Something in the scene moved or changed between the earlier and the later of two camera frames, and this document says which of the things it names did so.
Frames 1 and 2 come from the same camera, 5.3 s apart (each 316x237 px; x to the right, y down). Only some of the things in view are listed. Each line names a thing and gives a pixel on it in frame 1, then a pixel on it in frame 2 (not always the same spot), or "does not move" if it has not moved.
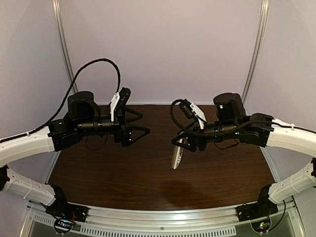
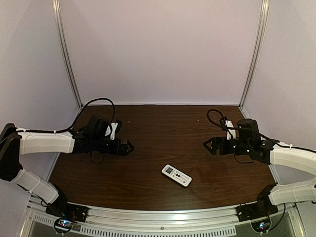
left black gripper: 122,137 → 123,152
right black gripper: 201,144 → 217,142
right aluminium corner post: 264,9 does not move
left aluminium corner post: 70,73 does not move
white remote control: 177,154 → 177,175
